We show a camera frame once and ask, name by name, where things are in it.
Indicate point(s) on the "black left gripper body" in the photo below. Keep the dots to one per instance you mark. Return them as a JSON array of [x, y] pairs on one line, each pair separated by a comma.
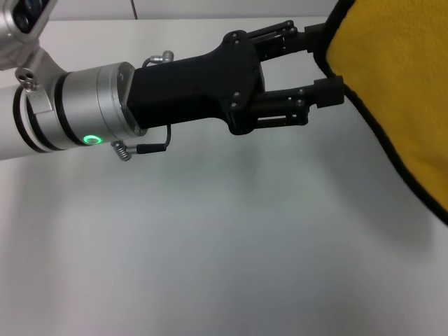
[[196, 91]]

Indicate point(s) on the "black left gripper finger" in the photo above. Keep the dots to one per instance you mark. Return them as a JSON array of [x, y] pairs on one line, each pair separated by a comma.
[[297, 38], [308, 96]]

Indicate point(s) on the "yellow towel with black trim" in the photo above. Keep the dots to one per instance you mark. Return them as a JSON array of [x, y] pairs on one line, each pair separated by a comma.
[[392, 87]]

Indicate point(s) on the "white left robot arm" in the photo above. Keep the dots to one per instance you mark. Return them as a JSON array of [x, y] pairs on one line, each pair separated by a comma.
[[70, 112]]

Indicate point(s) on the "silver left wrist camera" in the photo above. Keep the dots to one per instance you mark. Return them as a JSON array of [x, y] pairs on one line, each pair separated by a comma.
[[24, 17]]

